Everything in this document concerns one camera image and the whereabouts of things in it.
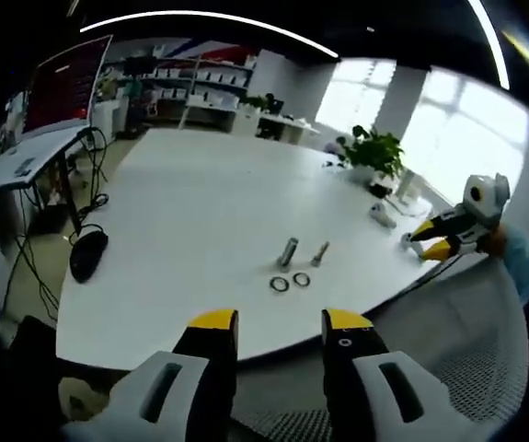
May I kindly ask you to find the white standing desk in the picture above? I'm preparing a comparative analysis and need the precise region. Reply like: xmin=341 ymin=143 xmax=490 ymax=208
xmin=0 ymin=123 xmax=95 ymax=240

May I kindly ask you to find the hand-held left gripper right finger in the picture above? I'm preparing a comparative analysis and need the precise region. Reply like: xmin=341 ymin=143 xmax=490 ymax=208
xmin=321 ymin=308 xmax=500 ymax=442

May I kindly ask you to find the curved ceiling light strip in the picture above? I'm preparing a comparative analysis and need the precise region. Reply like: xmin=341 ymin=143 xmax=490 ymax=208
xmin=79 ymin=9 xmax=341 ymax=60
xmin=468 ymin=0 xmax=512 ymax=91

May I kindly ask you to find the red-screen monitor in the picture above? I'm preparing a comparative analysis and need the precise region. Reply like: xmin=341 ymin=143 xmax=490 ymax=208
xmin=19 ymin=34 xmax=114 ymax=137

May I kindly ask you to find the white handheld controller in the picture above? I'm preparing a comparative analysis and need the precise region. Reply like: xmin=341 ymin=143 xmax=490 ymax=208
xmin=368 ymin=204 xmax=397 ymax=229
xmin=399 ymin=232 xmax=424 ymax=259

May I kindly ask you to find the grey mesh chair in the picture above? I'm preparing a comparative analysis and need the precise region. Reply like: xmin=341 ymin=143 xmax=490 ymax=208
xmin=231 ymin=262 xmax=529 ymax=442

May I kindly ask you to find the white counter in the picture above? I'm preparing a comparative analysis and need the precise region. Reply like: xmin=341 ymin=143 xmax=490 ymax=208
xmin=185 ymin=94 xmax=323 ymax=146

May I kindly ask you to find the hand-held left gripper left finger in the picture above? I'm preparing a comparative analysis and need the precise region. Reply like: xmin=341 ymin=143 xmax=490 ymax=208
xmin=61 ymin=308 xmax=240 ymax=442

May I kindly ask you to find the large threaded stud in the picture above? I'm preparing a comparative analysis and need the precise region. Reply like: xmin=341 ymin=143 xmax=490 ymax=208
xmin=276 ymin=237 xmax=300 ymax=269

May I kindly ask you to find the black floor cable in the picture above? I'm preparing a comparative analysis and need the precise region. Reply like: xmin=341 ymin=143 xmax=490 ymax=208
xmin=0 ymin=192 xmax=63 ymax=323

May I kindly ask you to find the person's right hand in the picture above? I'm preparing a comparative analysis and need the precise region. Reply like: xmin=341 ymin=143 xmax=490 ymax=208
xmin=484 ymin=223 xmax=512 ymax=262

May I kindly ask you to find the potted green plant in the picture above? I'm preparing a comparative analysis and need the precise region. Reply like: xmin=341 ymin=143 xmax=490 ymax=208
xmin=335 ymin=124 xmax=407 ymax=185

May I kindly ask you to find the black computer mouse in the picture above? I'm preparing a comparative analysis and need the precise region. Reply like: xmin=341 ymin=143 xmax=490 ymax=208
xmin=69 ymin=229 xmax=109 ymax=284

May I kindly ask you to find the black cable bundle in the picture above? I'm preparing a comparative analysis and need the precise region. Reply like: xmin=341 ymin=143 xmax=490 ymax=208
xmin=77 ymin=126 xmax=111 ymax=217

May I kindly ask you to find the small threaded stud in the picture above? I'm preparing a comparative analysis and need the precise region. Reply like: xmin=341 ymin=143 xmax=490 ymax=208
xmin=309 ymin=241 xmax=330 ymax=269

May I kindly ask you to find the white storage shelving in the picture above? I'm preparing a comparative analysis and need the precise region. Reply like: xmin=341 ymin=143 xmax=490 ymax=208
xmin=144 ymin=43 xmax=259 ymax=100

